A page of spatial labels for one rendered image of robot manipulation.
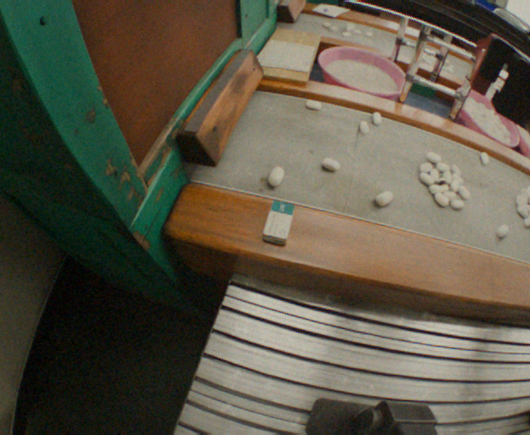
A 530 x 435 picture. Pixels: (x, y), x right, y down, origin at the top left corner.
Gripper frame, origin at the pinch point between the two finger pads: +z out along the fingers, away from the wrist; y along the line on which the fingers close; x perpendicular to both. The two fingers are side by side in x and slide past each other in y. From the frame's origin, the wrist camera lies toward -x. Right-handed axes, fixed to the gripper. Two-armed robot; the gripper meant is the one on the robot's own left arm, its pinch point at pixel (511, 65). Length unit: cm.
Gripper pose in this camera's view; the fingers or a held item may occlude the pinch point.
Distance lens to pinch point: 38.1
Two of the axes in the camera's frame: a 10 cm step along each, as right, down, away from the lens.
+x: 0.0, 5.1, 8.6
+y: -9.5, -2.6, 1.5
